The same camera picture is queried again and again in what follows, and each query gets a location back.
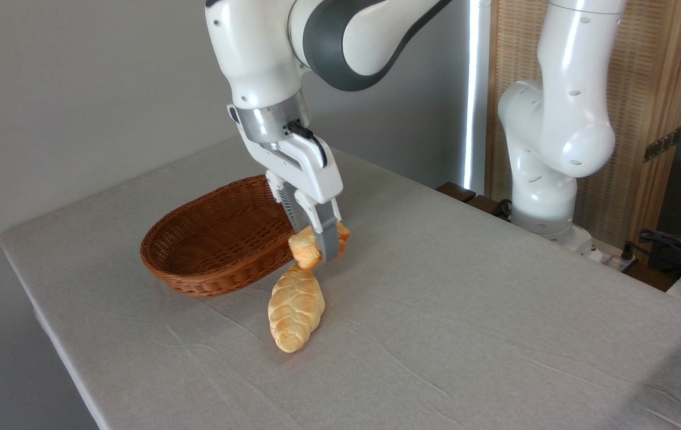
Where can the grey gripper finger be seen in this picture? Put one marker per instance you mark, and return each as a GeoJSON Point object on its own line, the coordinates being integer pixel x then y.
{"type": "Point", "coordinates": [328, 233]}
{"type": "Point", "coordinates": [292, 206]}

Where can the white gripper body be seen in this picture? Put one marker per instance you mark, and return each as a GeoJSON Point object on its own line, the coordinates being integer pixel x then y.
{"type": "Point", "coordinates": [310, 173]}

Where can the small golden bread roll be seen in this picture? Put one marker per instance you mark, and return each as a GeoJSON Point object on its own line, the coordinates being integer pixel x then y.
{"type": "Point", "coordinates": [303, 251]}

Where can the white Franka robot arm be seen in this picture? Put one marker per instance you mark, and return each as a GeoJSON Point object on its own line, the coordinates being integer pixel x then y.
{"type": "Point", "coordinates": [567, 119]}

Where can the braided long bread loaf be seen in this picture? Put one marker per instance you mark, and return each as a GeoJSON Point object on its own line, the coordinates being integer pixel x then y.
{"type": "Point", "coordinates": [295, 310]}

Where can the brown wicker basket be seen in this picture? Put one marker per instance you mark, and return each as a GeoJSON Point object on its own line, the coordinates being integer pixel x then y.
{"type": "Point", "coordinates": [215, 251]}

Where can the dark brown wooden furniture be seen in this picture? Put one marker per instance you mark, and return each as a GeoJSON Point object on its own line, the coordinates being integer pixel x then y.
{"type": "Point", "coordinates": [456, 191]}

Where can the grey tablecloth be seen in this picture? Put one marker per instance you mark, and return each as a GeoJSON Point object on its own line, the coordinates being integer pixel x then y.
{"type": "Point", "coordinates": [435, 322]}

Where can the dark metal screen hinge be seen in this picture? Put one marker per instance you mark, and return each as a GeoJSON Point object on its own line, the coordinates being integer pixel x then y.
{"type": "Point", "coordinates": [662, 144]}

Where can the wooden folding screen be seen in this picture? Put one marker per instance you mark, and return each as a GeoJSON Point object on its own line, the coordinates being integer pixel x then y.
{"type": "Point", "coordinates": [644, 71]}

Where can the white window frame strip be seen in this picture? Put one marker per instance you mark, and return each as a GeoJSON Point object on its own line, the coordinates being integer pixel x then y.
{"type": "Point", "coordinates": [476, 89]}

